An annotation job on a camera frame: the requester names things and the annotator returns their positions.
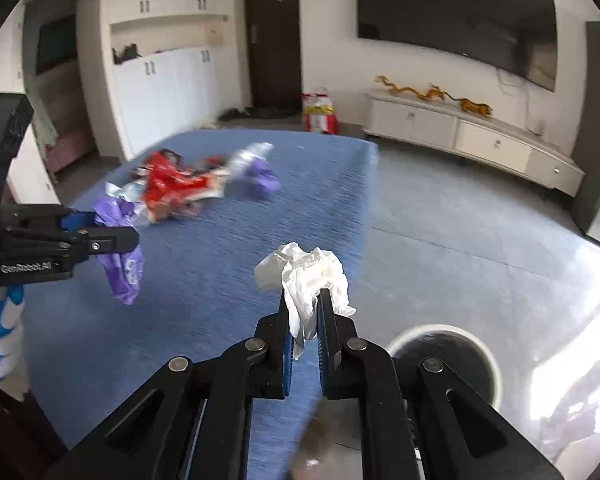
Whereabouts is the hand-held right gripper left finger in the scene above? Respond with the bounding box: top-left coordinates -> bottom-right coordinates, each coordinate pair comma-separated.
45,287 -> 296,480

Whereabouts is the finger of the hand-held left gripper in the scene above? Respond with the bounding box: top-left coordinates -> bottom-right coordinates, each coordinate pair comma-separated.
7,226 -> 141,264
10,205 -> 98,233

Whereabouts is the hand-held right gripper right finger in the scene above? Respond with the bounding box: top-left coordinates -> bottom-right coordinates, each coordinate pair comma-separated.
316,287 -> 566,480

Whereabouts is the purple plastic wrapper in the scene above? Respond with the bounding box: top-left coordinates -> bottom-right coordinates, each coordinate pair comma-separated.
244,159 -> 282,197
92,196 -> 146,307

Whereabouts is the white tissue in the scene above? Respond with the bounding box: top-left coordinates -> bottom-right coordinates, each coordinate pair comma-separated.
254,241 -> 357,361

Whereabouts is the white round bowl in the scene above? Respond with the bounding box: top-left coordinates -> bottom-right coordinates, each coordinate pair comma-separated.
386,324 -> 504,410

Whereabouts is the person's left forearm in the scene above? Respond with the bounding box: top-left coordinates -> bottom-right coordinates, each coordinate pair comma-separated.
0,380 -> 68,480

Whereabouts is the person's left hand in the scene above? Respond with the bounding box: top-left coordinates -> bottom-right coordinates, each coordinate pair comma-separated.
0,284 -> 27,386

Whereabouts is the silver foil wrapper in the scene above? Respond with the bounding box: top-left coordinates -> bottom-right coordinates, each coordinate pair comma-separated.
224,142 -> 275,177
104,181 -> 149,207

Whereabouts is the pink bed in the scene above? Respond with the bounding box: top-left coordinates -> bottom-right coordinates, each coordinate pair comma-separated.
43,62 -> 97,174

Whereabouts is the red snack wrapper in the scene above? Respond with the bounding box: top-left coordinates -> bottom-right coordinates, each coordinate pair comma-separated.
130,150 -> 227,223

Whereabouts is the blue textured cloth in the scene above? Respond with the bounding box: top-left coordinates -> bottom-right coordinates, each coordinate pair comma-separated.
22,129 -> 380,480

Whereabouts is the black bag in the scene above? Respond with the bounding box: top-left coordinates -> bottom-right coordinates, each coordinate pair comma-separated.
112,43 -> 142,65

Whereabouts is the white floor cabinet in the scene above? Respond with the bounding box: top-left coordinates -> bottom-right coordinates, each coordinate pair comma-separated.
110,46 -> 221,159

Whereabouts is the red and white bag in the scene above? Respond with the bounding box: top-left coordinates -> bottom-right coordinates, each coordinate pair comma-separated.
301,87 -> 340,135

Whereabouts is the dark brown door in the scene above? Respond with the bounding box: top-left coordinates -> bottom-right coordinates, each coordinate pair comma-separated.
242,0 -> 304,114

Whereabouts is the white television cabinet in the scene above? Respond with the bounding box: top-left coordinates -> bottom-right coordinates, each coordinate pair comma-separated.
363,87 -> 586,197

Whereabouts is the gold dragon figurine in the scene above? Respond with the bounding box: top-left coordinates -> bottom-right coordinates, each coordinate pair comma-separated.
374,75 -> 457,103

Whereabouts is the gold tiger figurine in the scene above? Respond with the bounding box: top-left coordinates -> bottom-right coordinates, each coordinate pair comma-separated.
455,96 -> 494,117

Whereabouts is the grey tall panel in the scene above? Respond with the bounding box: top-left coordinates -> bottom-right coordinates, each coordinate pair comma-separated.
571,21 -> 600,235

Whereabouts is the dark wall screen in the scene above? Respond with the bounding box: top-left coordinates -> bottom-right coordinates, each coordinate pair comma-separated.
35,15 -> 77,77

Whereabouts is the white cable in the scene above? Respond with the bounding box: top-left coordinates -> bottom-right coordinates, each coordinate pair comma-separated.
496,66 -> 547,135

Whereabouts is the black wall television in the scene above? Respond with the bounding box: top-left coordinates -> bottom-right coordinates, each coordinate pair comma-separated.
356,0 -> 557,92

